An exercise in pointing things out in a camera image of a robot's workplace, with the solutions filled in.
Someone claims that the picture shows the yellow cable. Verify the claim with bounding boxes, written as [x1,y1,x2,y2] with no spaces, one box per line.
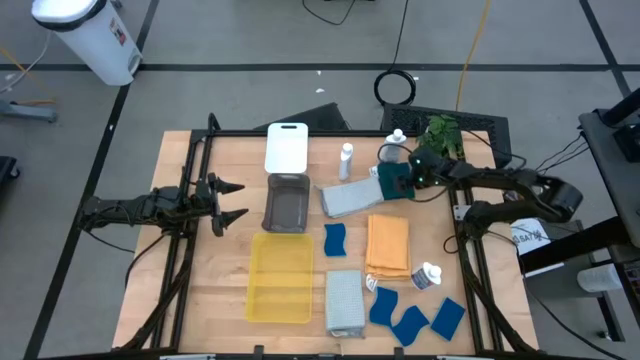
[454,0,494,112]

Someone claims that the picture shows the white cleaner bottle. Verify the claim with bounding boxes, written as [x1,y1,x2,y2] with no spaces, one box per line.
[382,128,408,164]
[410,261,443,292]
[338,142,355,182]

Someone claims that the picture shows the grey waffle towel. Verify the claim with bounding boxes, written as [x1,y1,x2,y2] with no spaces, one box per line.
[324,269,367,339]
[318,175,385,220]

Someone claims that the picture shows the black coiled cable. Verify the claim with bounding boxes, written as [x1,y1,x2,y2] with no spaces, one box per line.
[373,0,417,107]

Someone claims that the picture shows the grey desk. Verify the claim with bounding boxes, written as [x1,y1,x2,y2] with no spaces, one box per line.
[578,107,640,250]

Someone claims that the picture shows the black flat panel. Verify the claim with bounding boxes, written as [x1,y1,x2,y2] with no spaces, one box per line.
[253,102,351,133]

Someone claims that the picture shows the green leafy plant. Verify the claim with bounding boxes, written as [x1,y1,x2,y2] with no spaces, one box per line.
[416,113,466,161]

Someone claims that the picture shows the blue wavy sponge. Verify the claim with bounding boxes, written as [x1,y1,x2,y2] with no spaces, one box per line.
[323,222,348,258]
[368,286,400,329]
[429,296,467,343]
[390,304,430,348]

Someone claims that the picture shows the white paper sign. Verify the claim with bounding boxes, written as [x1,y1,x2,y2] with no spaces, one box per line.
[509,218,552,257]

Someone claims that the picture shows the white paper roll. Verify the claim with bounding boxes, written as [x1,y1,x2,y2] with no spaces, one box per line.
[576,263,625,294]

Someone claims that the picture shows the orange towel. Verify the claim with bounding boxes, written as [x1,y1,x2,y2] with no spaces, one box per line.
[364,213,412,294]

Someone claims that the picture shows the grey metal stand foot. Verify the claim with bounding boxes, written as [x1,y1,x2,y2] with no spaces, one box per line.
[0,98,59,124]

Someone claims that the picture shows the black aluminium table frame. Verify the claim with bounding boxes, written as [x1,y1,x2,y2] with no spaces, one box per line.
[114,112,539,360]

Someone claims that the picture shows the black perforated computer case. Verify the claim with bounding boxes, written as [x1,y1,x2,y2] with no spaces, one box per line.
[380,103,513,170]

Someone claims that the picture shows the white trash can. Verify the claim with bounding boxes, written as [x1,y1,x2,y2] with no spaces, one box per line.
[31,0,144,87]

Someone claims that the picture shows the dark green towel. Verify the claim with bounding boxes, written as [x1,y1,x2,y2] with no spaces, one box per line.
[368,160,417,202]

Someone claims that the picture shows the yellow translucent plastic bin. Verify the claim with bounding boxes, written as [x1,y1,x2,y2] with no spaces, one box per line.
[244,232,315,325]

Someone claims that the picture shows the grey translucent plastic bin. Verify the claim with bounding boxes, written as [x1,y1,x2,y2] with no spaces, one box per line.
[261,172,311,234]

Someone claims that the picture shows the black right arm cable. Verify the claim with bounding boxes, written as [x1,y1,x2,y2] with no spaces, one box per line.
[412,182,461,255]

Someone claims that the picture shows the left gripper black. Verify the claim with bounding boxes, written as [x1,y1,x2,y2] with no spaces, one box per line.
[192,172,250,238]

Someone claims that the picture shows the black side cart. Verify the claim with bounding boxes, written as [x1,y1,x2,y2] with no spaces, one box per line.
[518,215,640,344]

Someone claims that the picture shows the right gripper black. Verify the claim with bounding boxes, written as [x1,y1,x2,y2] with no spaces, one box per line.
[394,146,454,201]

